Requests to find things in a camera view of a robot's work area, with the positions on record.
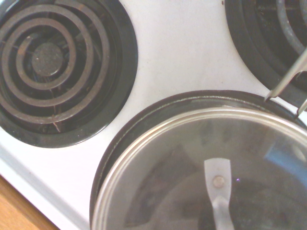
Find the dark saucepan with metal handle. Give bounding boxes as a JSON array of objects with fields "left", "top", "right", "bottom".
[{"left": 91, "top": 47, "right": 307, "bottom": 230}]

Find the black coil stove burner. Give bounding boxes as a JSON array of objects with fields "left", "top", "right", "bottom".
[
  {"left": 0, "top": 0, "right": 139, "bottom": 149},
  {"left": 224, "top": 0, "right": 307, "bottom": 108}
]

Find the white electric stove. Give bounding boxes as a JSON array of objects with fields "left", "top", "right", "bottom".
[{"left": 0, "top": 0, "right": 307, "bottom": 230}]

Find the glass lid with metal handle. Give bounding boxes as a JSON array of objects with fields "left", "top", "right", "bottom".
[{"left": 92, "top": 106, "right": 307, "bottom": 230}]

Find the black pot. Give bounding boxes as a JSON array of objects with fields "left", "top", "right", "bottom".
[{"left": 89, "top": 90, "right": 307, "bottom": 230}]

